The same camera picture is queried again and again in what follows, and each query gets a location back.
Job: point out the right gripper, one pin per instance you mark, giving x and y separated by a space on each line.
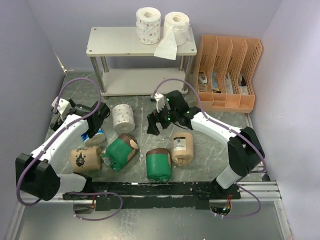
152 119

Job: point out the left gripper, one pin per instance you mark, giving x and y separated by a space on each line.
54 126

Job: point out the rose-print roll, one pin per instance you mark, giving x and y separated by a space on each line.
148 25
123 118

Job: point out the plain white paper towel roll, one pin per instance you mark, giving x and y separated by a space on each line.
175 33

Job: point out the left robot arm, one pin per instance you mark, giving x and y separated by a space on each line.
36 172

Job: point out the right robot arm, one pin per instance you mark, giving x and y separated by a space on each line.
244 149

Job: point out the white two-tier shelf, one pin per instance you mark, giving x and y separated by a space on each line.
107 42

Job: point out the green wrapped roll right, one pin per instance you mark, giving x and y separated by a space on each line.
158 165

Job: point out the green wrapped roll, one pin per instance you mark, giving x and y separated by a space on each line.
120 151
158 165

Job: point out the tan wrapped roll with label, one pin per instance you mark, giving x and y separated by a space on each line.
182 148

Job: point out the green wrapped roll left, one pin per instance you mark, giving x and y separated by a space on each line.
120 151

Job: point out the blue Tempo wrapped roll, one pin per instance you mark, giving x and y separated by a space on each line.
97 139

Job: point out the brown wrapped roll black print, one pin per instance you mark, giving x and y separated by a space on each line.
86 159

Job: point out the orange plastic file organizer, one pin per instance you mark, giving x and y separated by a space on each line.
223 73

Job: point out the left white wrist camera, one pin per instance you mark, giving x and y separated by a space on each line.
63 108

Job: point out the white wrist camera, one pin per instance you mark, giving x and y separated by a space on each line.
160 101
63 108

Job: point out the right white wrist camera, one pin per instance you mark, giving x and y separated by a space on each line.
160 101

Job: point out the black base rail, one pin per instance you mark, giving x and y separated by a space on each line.
149 195

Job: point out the aluminium extrusion rail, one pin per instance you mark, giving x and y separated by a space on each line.
260 185

